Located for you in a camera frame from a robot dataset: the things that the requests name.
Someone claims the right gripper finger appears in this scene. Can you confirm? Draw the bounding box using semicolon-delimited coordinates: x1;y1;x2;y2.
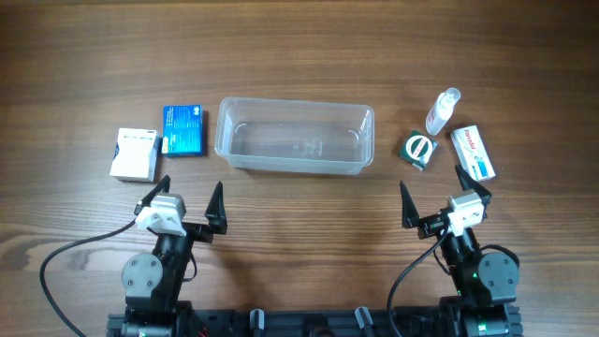
400;182;420;228
455;165;492;204

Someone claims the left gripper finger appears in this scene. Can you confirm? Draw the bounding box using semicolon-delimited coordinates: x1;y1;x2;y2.
205;182;227;235
138;175;170;209

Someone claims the white medicine box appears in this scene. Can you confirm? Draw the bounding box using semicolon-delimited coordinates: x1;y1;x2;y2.
110;128;160;183

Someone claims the green round-logo box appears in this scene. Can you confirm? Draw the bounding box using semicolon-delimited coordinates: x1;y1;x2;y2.
399;130;438;171

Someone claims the blue medicine box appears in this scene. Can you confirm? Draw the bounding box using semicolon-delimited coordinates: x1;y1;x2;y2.
161;105;204;156

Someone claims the clear plastic container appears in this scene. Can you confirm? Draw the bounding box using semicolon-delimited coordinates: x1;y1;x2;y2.
214;97;375;175

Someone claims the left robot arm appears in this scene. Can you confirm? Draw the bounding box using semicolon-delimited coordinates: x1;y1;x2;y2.
107;176;227;337

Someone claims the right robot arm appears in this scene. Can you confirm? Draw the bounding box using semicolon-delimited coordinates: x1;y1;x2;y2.
387;166;523;337

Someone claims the white Panadol box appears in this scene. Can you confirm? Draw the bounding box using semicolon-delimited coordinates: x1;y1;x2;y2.
450;125;496;182

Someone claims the clear spray bottle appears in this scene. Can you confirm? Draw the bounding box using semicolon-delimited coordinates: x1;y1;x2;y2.
425;88;461;136

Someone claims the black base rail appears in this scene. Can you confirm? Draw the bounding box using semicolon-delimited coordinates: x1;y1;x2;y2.
107;305;524;336

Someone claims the left black cable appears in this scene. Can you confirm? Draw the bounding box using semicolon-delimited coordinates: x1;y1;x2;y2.
38;219;138;337

